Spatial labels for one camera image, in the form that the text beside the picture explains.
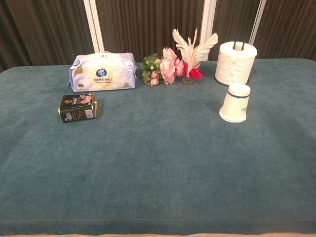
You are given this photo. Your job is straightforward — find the white paper cup blue stripes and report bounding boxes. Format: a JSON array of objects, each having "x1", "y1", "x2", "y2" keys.
[{"x1": 219, "y1": 82, "x2": 251, "y2": 123}]

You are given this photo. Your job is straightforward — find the teal velvet tablecloth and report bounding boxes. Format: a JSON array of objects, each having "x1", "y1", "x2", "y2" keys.
[{"x1": 0, "y1": 59, "x2": 316, "y2": 235}]

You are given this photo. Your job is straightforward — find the pink artificial flower bouquet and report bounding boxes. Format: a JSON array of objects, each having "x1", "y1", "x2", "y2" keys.
[{"x1": 136, "y1": 47, "x2": 185, "y2": 87}]

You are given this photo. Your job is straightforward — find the white feather shuttlecock red base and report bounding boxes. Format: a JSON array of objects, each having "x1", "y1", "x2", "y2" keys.
[{"x1": 172, "y1": 27, "x2": 219, "y2": 85}]

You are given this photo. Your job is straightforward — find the pale blue tissue pack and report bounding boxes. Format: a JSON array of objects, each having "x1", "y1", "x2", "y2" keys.
[{"x1": 66, "y1": 51, "x2": 137, "y2": 93}]

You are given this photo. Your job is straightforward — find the black luncheon meat can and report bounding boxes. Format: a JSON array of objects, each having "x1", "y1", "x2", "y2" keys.
[{"x1": 58, "y1": 92, "x2": 98, "y2": 123}]

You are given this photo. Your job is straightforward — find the white paper towel roll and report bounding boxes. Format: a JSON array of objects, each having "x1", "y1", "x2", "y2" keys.
[{"x1": 214, "y1": 41, "x2": 258, "y2": 86}]

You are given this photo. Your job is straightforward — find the dark slatted partition panel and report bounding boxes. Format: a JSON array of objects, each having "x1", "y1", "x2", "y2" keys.
[
  {"x1": 0, "y1": 0, "x2": 95, "y2": 73},
  {"x1": 208, "y1": 0, "x2": 261, "y2": 61},
  {"x1": 95, "y1": 0, "x2": 206, "y2": 62},
  {"x1": 253, "y1": 0, "x2": 316, "y2": 62}
]

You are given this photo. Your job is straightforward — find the black wire towel holder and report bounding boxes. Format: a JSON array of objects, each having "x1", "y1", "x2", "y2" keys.
[{"x1": 215, "y1": 41, "x2": 250, "y2": 87}]

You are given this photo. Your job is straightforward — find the white partition post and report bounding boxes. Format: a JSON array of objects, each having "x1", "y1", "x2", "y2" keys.
[
  {"x1": 248, "y1": 0, "x2": 268, "y2": 45},
  {"x1": 198, "y1": 0, "x2": 218, "y2": 61},
  {"x1": 83, "y1": 0, "x2": 105, "y2": 53}
]

